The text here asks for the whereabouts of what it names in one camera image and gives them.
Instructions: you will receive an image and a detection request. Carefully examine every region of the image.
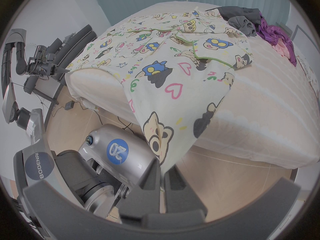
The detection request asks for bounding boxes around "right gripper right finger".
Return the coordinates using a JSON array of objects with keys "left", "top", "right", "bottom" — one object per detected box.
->
[{"left": 163, "top": 164, "right": 208, "bottom": 216}]

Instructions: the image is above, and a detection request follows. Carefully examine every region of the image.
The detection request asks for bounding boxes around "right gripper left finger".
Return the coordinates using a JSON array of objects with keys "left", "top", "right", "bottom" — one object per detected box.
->
[{"left": 118, "top": 156, "right": 162, "bottom": 221}]

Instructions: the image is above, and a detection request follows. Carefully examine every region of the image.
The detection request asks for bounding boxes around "white printed pyjama top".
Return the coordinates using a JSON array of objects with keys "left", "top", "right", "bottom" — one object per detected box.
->
[{"left": 66, "top": 6, "right": 255, "bottom": 172}]

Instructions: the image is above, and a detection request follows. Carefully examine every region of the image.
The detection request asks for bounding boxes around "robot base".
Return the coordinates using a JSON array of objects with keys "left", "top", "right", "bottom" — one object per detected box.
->
[{"left": 14, "top": 108, "right": 162, "bottom": 220}]

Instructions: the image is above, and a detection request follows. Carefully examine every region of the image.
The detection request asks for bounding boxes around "black chest of drawers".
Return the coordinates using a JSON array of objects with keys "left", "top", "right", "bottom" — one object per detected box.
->
[{"left": 32, "top": 25, "right": 97, "bottom": 106}]

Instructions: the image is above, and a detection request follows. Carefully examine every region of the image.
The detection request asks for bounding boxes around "bed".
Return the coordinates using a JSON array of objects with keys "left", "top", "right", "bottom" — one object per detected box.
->
[{"left": 64, "top": 0, "right": 320, "bottom": 170}]

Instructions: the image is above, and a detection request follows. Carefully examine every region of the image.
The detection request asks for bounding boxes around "pink garment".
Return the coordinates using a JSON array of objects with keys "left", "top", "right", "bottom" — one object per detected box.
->
[{"left": 271, "top": 39, "right": 292, "bottom": 57}]

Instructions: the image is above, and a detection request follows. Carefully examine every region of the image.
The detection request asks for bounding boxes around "white printed pillow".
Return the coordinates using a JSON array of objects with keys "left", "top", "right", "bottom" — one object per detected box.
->
[{"left": 296, "top": 53, "right": 320, "bottom": 95}]

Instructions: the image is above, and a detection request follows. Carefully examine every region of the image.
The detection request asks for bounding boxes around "grey garment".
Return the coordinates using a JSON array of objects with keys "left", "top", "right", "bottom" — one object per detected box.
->
[{"left": 227, "top": 16, "right": 258, "bottom": 37}]

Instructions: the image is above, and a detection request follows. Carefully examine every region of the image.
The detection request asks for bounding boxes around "purple satin garment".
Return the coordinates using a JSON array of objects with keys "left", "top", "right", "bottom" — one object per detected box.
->
[{"left": 257, "top": 11, "right": 298, "bottom": 67}]

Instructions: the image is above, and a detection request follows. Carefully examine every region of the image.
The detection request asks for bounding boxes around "black garment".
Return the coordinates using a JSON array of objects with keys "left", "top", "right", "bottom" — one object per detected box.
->
[{"left": 218, "top": 6, "right": 262, "bottom": 26}]

